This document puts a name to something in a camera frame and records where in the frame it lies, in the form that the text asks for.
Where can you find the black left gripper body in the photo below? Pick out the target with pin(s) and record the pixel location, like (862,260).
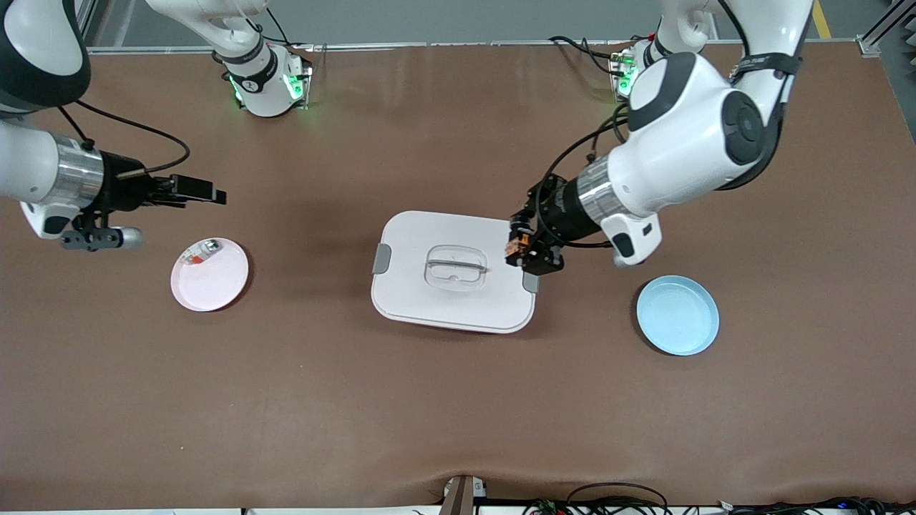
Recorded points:
(560,217)

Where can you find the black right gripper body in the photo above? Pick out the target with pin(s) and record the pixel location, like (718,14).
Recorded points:
(123,192)

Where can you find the orange black switch block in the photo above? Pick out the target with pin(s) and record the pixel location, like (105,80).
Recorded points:
(517,245)

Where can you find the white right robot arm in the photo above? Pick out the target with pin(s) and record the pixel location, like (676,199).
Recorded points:
(36,164)

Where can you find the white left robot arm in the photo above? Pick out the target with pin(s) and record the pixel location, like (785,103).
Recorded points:
(687,143)

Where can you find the small red silver object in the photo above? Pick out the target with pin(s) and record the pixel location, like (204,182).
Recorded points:
(210,247)

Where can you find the white lidded storage box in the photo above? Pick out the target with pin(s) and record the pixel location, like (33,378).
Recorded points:
(458,300)

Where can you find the pink round plate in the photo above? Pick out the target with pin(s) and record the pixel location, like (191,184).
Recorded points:
(215,282)

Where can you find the light blue round plate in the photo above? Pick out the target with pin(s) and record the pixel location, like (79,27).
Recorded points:
(676,315)

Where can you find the aluminium frame profile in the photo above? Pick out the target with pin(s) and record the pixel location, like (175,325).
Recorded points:
(87,21)
(876,39)

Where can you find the brown camera mounting post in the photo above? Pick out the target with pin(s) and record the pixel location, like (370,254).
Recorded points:
(461,497)

